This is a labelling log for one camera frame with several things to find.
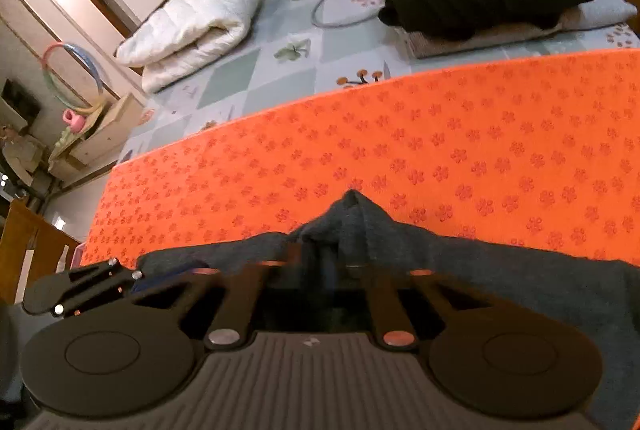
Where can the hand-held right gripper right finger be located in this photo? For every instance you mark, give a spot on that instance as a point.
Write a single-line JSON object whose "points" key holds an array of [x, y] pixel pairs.
{"points": [[334, 285]]}

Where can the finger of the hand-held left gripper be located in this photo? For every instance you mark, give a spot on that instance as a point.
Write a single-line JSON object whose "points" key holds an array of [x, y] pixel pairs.
{"points": [[100, 282]]}

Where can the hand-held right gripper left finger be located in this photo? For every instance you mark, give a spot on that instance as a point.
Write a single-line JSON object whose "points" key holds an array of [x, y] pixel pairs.
{"points": [[305, 285]]}

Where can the dark grey pants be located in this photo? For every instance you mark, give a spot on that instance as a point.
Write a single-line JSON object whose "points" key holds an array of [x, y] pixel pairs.
{"points": [[500, 275]]}

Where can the beige jacket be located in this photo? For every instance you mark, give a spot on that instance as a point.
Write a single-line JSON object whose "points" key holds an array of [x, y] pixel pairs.
{"points": [[22, 155]]}

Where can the low wooden cabinet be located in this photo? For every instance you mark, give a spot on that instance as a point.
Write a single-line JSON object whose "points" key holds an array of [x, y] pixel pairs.
{"points": [[107, 130]]}

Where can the pink toy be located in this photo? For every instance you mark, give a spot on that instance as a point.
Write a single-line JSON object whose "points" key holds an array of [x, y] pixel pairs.
{"points": [[75, 122]]}

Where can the orange flower-print mat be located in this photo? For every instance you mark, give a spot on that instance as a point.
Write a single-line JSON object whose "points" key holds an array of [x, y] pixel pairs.
{"points": [[450, 135]]}

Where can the checkered floor mat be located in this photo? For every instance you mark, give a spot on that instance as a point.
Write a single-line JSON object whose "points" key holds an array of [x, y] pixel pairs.
{"points": [[240, 75]]}

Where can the pastel hula hoop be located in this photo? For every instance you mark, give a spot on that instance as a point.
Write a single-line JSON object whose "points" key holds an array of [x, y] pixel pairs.
{"points": [[92, 62]]}

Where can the white folded duvet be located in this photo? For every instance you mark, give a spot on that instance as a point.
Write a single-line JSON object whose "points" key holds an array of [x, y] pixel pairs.
{"points": [[200, 20]]}

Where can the tan cushion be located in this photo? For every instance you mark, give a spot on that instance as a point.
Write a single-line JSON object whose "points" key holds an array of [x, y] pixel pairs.
{"points": [[500, 39]]}

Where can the white pad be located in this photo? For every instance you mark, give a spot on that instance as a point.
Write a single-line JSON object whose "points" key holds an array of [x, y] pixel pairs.
{"points": [[605, 12]]}

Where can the dark wall frame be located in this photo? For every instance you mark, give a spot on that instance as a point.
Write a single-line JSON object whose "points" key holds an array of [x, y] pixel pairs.
{"points": [[17, 97]]}

